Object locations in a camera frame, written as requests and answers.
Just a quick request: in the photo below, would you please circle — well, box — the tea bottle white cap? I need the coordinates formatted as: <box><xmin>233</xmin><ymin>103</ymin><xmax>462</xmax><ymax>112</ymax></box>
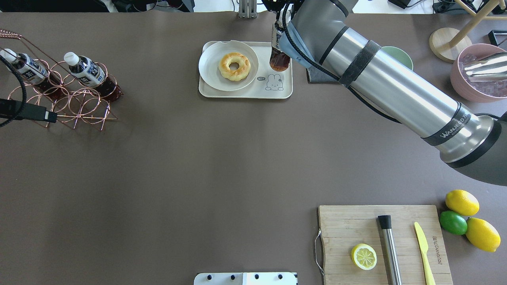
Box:
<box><xmin>269</xmin><ymin>20</ymin><xmax>290</xmax><ymax>72</ymax></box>

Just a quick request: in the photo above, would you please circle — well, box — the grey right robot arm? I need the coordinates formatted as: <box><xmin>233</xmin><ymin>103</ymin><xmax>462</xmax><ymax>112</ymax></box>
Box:
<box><xmin>281</xmin><ymin>0</ymin><xmax>507</xmax><ymax>186</ymax></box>

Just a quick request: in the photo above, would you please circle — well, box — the cream bunny tray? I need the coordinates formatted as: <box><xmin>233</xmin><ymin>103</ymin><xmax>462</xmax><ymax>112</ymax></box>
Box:
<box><xmin>198</xmin><ymin>42</ymin><xmax>293</xmax><ymax>99</ymax></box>

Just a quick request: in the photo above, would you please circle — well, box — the tea bottle front left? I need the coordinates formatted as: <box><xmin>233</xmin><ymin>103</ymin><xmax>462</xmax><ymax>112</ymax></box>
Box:
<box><xmin>63</xmin><ymin>52</ymin><xmax>123</xmax><ymax>102</ymax></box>

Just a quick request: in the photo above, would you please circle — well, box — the tea bottle front right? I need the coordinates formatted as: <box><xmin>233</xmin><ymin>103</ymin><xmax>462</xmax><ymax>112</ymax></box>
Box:
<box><xmin>0</xmin><ymin>49</ymin><xmax>49</xmax><ymax>85</ymax></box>

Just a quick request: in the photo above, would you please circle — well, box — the glazed donut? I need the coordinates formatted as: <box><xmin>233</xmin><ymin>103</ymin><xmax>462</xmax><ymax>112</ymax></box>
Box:
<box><xmin>218</xmin><ymin>52</ymin><xmax>251</xmax><ymax>82</ymax></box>

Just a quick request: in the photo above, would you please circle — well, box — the grey folded cloth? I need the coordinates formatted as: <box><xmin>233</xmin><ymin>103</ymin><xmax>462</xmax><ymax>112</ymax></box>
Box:
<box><xmin>306</xmin><ymin>66</ymin><xmax>339</xmax><ymax>84</ymax></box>

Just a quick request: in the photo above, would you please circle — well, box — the white round plate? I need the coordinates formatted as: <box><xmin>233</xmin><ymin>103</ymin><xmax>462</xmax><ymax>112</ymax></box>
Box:
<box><xmin>198</xmin><ymin>40</ymin><xmax>259</xmax><ymax>91</ymax></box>

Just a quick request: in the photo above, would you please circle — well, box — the wooden cutting board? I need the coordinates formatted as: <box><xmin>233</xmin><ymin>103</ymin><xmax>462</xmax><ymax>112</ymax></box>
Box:
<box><xmin>318</xmin><ymin>205</ymin><xmax>453</xmax><ymax>285</ymax></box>

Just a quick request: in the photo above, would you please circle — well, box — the half lemon slice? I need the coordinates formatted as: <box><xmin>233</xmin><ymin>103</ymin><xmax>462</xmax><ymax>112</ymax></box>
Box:
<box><xmin>351</xmin><ymin>243</ymin><xmax>378</xmax><ymax>270</ymax></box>

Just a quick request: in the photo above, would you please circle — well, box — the green bowl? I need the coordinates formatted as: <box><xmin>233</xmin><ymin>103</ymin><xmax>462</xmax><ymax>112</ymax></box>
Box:
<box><xmin>381</xmin><ymin>46</ymin><xmax>414</xmax><ymax>70</ymax></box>

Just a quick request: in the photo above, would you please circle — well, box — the steel muddler black tip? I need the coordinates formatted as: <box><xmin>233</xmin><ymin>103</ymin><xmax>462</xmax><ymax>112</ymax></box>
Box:
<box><xmin>377</xmin><ymin>215</ymin><xmax>402</xmax><ymax>285</ymax></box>

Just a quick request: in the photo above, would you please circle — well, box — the yellow plastic knife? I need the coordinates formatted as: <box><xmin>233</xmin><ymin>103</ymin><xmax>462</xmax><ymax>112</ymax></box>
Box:
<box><xmin>414</xmin><ymin>222</ymin><xmax>436</xmax><ymax>285</ymax></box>

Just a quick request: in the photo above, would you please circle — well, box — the green lime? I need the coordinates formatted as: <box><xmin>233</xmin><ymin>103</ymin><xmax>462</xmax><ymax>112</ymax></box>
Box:
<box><xmin>439</xmin><ymin>211</ymin><xmax>468</xmax><ymax>235</ymax></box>

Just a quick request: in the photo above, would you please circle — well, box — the yellow lemon far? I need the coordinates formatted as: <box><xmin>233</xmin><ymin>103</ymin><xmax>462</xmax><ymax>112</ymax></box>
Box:
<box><xmin>445</xmin><ymin>189</ymin><xmax>480</xmax><ymax>216</ymax></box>

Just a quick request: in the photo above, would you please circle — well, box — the yellow lemon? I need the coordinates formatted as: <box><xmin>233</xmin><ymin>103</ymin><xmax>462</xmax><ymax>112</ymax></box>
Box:
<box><xmin>445</xmin><ymin>189</ymin><xmax>480</xmax><ymax>216</ymax></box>
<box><xmin>465</xmin><ymin>218</ymin><xmax>501</xmax><ymax>253</ymax></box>

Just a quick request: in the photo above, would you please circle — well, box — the wooden stand base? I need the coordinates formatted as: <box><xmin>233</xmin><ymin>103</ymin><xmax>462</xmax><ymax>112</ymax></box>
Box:
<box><xmin>429</xmin><ymin>0</ymin><xmax>506</xmax><ymax>63</ymax></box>

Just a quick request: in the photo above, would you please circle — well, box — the pink bowl with ice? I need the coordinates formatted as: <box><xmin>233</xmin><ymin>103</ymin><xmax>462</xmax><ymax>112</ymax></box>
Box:
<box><xmin>450</xmin><ymin>44</ymin><xmax>506</xmax><ymax>103</ymax></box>

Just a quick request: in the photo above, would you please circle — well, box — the yellow lemon near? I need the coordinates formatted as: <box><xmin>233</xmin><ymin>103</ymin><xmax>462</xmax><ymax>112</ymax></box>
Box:
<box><xmin>465</xmin><ymin>218</ymin><xmax>501</xmax><ymax>253</ymax></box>

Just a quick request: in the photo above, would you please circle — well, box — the steel ice scoop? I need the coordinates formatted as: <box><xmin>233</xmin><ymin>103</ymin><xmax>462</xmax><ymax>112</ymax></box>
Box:
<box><xmin>463</xmin><ymin>52</ymin><xmax>507</xmax><ymax>82</ymax></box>

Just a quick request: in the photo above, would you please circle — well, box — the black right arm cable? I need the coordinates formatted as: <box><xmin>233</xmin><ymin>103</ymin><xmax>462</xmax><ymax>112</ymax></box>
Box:
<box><xmin>280</xmin><ymin>2</ymin><xmax>402</xmax><ymax>124</ymax></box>

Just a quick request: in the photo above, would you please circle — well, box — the metal clamp bracket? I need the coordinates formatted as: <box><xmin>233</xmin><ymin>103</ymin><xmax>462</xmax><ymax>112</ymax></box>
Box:
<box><xmin>237</xmin><ymin>0</ymin><xmax>258</xmax><ymax>19</ymax></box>

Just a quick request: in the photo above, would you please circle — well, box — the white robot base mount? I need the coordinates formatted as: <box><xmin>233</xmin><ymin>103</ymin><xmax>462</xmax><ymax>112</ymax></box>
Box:
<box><xmin>193</xmin><ymin>271</ymin><xmax>298</xmax><ymax>285</ymax></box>

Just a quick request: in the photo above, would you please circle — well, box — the copper wire bottle rack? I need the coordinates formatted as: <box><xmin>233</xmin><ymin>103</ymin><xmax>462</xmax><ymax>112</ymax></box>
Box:
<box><xmin>1</xmin><ymin>29</ymin><xmax>118</xmax><ymax>130</ymax></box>

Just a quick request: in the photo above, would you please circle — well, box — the black braided cable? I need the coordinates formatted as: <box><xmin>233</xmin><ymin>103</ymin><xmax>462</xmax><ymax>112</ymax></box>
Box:
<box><xmin>0</xmin><ymin>55</ymin><xmax>58</xmax><ymax>128</ymax></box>

